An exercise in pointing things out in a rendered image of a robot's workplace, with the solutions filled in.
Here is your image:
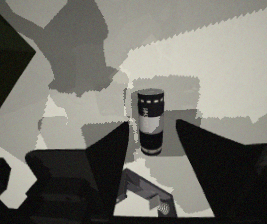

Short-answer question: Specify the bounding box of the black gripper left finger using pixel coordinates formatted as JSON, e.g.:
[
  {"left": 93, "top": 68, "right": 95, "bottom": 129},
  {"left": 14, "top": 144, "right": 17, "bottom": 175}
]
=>
[{"left": 25, "top": 121, "right": 129, "bottom": 215}]

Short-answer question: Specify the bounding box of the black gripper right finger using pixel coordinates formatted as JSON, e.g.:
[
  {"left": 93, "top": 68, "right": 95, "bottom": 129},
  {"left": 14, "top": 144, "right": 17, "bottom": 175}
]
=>
[{"left": 176, "top": 119, "right": 267, "bottom": 217}]

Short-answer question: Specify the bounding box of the black and silver battery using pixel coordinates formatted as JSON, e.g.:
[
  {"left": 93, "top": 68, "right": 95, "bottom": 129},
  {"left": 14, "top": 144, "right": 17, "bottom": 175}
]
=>
[{"left": 137, "top": 88, "right": 164, "bottom": 157}]

